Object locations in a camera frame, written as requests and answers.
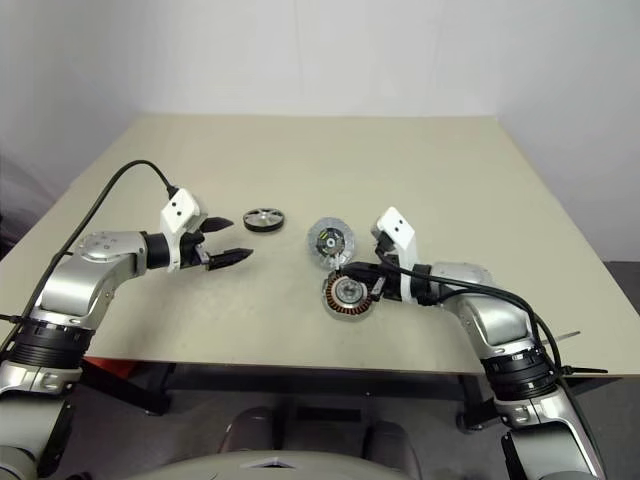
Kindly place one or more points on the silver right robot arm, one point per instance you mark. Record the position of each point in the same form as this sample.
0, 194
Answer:
495, 320

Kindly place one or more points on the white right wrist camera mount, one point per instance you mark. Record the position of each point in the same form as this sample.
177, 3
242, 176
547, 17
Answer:
397, 225

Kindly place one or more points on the silver round motor lid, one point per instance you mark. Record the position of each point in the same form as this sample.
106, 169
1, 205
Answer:
330, 242

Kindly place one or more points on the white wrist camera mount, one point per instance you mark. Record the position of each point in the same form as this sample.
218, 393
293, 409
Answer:
180, 207
397, 225

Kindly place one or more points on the dark rounded shape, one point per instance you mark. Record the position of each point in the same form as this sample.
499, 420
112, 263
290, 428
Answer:
250, 430
392, 445

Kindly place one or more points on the black silver spoked rotor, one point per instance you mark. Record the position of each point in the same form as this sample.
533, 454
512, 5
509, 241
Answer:
264, 220

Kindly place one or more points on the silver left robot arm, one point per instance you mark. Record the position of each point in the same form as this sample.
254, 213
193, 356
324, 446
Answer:
75, 285

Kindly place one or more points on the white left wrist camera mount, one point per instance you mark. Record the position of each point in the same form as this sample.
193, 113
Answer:
180, 207

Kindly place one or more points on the red plastic object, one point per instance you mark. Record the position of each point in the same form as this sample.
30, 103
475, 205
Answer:
120, 369

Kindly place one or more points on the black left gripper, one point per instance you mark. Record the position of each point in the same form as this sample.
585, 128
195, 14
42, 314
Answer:
192, 250

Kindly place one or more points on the grey robot torso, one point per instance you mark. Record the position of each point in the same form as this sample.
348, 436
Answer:
270, 465

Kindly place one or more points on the black table crossbar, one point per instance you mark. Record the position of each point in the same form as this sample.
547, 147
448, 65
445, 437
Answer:
310, 377

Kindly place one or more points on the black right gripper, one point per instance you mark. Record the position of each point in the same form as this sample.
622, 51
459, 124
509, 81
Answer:
390, 282

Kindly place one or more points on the motor housing with copper windings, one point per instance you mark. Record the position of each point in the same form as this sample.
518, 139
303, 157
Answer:
345, 297

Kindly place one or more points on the black table leg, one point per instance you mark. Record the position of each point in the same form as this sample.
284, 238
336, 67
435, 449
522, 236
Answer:
475, 405
145, 390

